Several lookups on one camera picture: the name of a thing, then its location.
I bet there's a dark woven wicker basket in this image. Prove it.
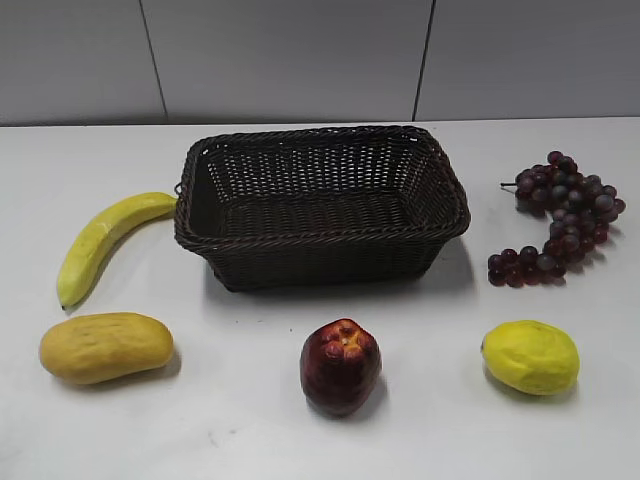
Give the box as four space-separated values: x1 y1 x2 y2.
174 126 471 292

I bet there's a purple grape bunch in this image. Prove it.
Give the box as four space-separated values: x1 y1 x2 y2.
487 150 626 288

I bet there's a dark red apple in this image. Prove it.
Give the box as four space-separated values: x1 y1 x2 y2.
299 318 382 417

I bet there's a yellow banana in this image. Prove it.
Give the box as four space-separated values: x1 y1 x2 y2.
56 192 177 310

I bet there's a yellow lemon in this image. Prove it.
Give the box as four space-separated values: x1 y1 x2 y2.
481 320 580 396

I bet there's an orange yellow mango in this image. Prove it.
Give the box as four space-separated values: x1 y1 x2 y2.
39 312 174 385

